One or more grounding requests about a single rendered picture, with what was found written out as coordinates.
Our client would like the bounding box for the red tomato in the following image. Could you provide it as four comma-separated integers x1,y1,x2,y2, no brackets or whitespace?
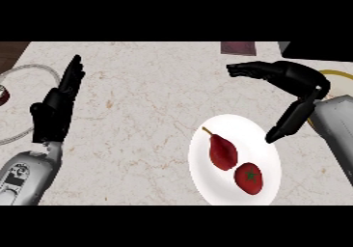
233,162,264,196

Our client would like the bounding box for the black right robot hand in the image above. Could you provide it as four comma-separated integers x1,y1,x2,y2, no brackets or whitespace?
224,60,332,145

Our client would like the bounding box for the red pear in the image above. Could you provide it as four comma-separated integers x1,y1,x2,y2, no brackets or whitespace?
200,125,239,172

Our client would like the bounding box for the mauve square object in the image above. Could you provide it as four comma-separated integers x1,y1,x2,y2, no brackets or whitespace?
218,41,256,57

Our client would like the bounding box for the white plate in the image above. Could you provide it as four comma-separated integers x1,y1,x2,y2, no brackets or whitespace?
187,114,283,206

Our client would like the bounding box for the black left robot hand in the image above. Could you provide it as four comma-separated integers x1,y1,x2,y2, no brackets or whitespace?
27,54,87,145

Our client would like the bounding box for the black appliance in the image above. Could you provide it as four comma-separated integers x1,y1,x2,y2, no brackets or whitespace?
277,41,353,63

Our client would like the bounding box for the yellow-rimmed cream bowl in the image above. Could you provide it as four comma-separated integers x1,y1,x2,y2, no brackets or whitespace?
305,69,353,129

